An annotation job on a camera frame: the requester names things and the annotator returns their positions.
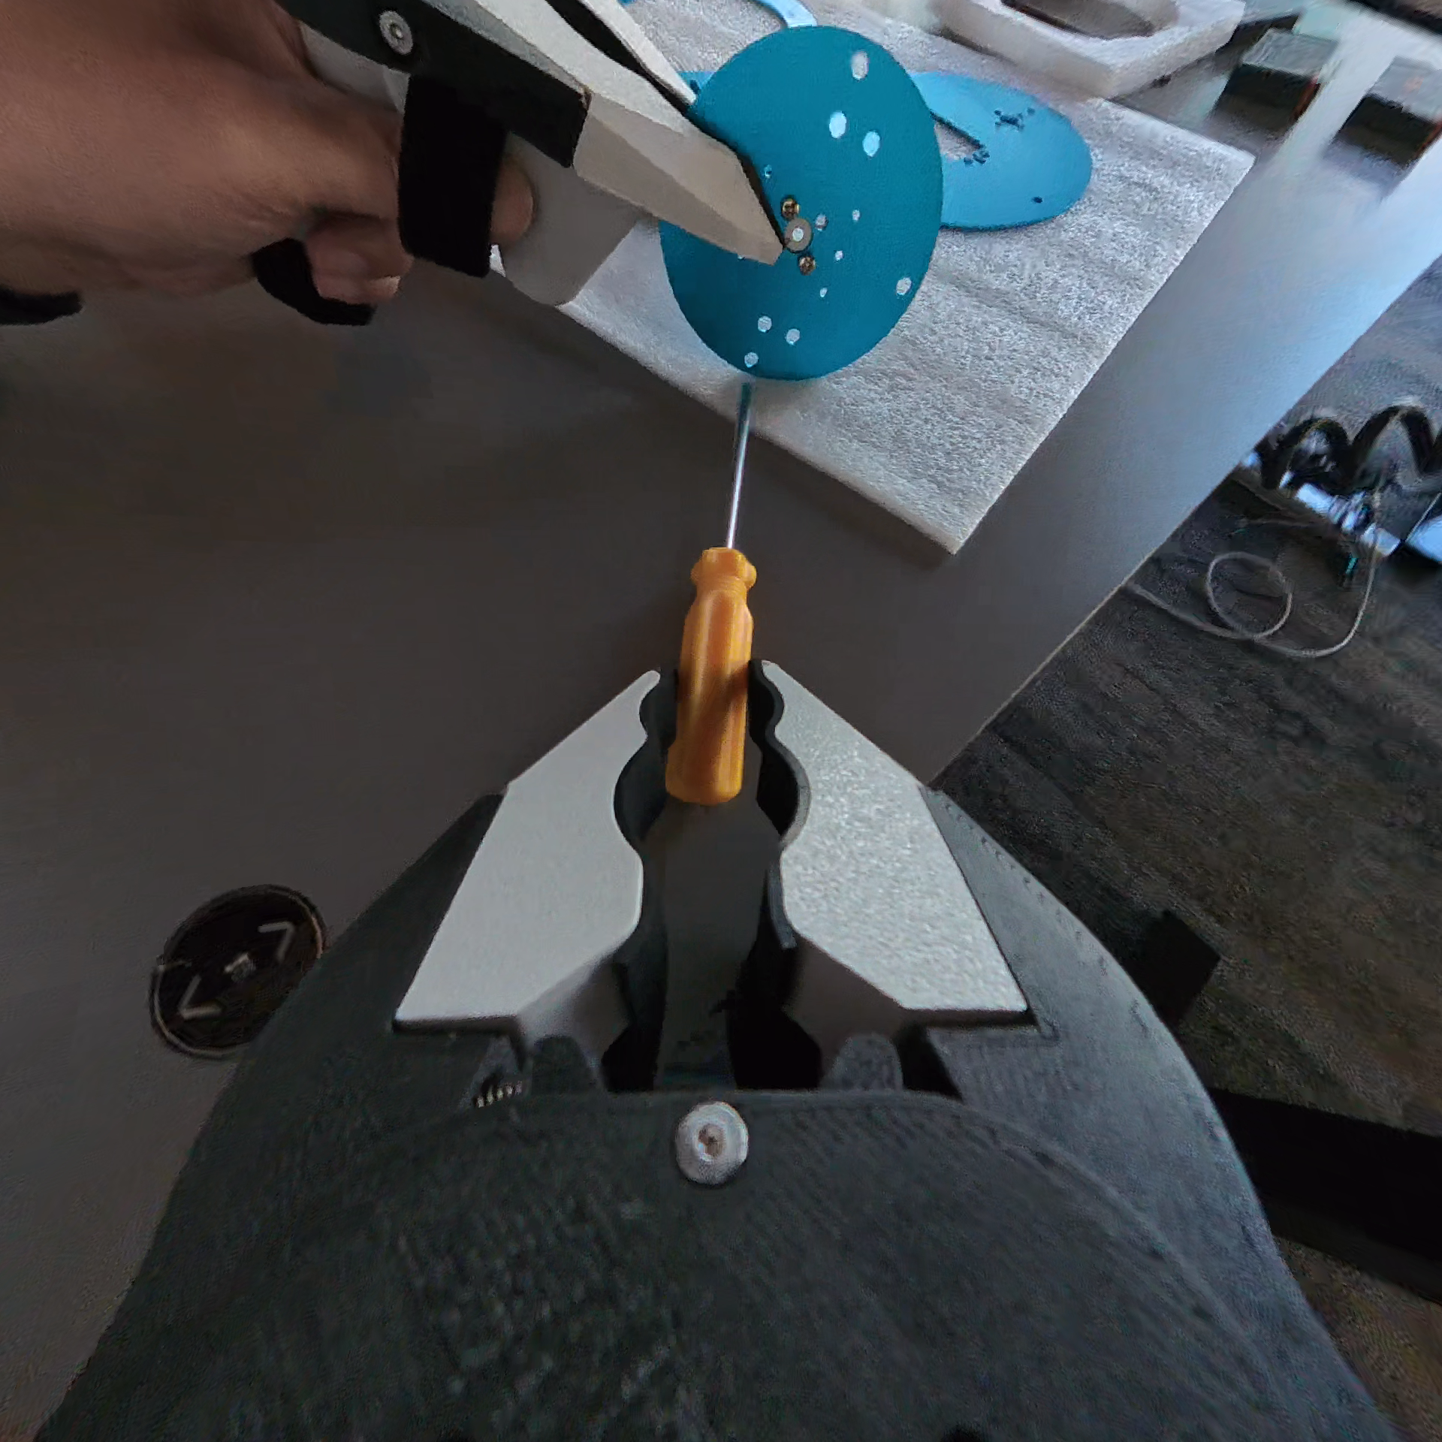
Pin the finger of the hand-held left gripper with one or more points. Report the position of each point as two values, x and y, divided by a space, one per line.
642 51
677 171

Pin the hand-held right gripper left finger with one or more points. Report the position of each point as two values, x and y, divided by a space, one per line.
541 902

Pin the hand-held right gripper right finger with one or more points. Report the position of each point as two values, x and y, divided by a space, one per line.
891 902

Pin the small metal screw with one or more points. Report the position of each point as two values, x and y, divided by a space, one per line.
798 226

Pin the small blue round plate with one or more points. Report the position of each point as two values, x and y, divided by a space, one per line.
867 250

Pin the round black desk grommet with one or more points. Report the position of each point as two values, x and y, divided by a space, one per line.
237 971

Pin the grey desk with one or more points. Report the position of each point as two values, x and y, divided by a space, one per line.
338 586

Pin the black desk foot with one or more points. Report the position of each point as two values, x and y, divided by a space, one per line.
1331 1162

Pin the person's left hand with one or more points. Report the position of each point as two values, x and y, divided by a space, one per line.
180 137

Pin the large blue round plate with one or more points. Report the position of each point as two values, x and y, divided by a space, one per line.
1015 159

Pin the white foam sheet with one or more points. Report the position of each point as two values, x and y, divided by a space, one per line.
1059 339

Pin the white foam frame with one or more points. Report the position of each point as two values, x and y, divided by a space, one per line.
1059 46

